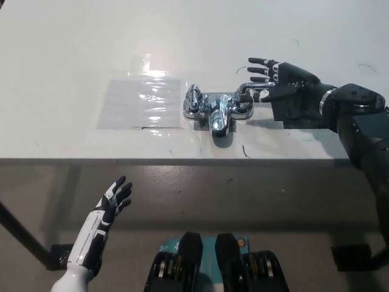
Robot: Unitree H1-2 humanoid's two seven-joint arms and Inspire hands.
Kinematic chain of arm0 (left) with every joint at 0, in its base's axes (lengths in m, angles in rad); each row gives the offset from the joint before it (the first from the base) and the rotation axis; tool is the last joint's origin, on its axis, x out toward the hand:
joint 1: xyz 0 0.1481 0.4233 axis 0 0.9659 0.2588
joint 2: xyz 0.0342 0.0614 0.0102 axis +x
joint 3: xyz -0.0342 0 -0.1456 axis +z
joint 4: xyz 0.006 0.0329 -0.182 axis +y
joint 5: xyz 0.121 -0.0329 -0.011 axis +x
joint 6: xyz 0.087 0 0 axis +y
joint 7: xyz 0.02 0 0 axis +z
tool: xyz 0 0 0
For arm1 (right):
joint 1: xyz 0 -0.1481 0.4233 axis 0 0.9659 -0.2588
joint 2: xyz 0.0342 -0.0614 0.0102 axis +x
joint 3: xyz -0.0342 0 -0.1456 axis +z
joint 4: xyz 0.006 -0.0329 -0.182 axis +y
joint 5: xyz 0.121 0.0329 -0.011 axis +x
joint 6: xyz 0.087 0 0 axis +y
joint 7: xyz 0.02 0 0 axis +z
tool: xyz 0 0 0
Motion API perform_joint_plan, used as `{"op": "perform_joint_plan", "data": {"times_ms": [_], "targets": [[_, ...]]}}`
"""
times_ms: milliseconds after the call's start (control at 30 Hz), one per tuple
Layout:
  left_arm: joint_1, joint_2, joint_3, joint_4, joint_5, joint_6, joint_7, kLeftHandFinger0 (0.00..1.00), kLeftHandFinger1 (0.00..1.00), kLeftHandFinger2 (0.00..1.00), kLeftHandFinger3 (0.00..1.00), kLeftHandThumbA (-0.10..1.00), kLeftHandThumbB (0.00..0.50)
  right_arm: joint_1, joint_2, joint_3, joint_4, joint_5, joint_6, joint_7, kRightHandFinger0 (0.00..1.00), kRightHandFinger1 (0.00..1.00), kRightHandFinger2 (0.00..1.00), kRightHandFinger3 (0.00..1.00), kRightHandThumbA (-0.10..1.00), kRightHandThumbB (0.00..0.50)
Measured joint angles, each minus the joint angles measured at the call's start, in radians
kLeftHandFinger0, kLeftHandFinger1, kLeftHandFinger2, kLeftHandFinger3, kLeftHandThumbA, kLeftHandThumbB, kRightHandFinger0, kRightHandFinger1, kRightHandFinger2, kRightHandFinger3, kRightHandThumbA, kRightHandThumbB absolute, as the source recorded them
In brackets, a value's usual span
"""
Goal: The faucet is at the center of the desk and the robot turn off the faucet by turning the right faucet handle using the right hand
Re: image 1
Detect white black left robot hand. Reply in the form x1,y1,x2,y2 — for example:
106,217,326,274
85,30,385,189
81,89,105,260
66,175,134,271

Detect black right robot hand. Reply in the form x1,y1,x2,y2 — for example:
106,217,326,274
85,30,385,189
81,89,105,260
241,57,328,103

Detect chrome faucet lever handle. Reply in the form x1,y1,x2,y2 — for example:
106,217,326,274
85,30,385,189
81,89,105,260
235,80,274,108

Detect chrome faucet body with spout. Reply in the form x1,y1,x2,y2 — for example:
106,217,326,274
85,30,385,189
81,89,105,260
182,92,255,138

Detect black tape patch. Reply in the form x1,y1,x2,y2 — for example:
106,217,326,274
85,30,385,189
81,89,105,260
271,96,339,130

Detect black floor tape mark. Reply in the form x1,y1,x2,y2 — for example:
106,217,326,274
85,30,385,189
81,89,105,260
49,243,74,271

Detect clear plastic sheet patch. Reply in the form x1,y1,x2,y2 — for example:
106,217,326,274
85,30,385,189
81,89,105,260
96,78,183,131

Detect chrome faucet knob handle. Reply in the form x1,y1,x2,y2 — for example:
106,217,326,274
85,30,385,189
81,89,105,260
185,83,204,111

